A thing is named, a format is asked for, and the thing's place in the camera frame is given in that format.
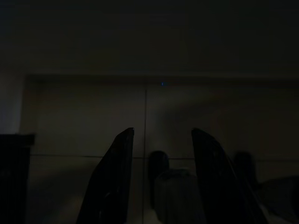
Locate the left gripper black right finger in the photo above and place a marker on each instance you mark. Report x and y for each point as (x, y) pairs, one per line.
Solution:
(217, 182)

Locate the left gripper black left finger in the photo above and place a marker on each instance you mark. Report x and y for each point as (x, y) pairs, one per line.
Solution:
(112, 182)

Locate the dark grey rounded object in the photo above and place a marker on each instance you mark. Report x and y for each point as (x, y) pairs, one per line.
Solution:
(177, 196)

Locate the black cabinet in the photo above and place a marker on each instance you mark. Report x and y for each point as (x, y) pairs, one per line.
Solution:
(12, 177)

